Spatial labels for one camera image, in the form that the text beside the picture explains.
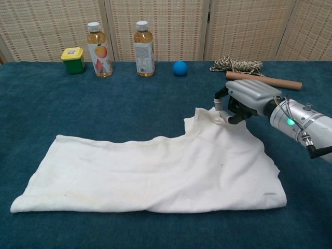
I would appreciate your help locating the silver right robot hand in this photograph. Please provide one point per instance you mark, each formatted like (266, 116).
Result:
(251, 94)

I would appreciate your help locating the white T-shirt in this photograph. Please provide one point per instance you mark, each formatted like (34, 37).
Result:
(145, 171)

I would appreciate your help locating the brown cardboard tube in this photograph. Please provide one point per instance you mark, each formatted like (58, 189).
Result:
(285, 84)

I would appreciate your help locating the blue ball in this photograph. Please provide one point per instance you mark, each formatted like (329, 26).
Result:
(180, 68)

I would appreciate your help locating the woven bamboo folding screen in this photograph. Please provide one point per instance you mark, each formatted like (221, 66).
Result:
(168, 26)

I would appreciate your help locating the tea bottle with text label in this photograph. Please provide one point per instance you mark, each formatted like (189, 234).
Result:
(144, 57)

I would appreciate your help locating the blue table cloth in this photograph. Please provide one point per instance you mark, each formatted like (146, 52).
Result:
(103, 103)

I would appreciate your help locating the tea bottle with fruit label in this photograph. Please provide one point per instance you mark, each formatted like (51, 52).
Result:
(101, 57)

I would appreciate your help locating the green jar with yellow lid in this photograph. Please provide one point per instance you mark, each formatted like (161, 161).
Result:
(74, 62)

